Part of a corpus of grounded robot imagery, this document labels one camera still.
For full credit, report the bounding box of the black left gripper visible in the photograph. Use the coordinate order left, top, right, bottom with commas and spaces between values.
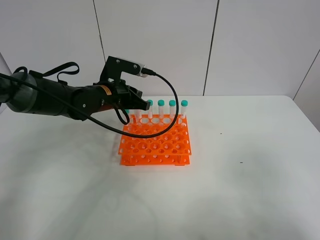
73, 80, 151, 116

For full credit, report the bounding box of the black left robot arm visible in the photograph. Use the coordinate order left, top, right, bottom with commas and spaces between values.
0, 71, 150, 121

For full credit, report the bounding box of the back row tube far right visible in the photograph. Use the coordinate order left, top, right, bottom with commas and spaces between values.
180, 100, 188, 119

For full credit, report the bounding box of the orange plastic test tube rack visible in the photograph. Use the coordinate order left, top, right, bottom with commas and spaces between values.
118, 114, 192, 166

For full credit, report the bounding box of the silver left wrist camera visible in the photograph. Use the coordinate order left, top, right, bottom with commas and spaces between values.
99, 55, 147, 87

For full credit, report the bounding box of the black left camera cable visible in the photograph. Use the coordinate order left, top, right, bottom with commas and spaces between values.
0, 67, 180, 138

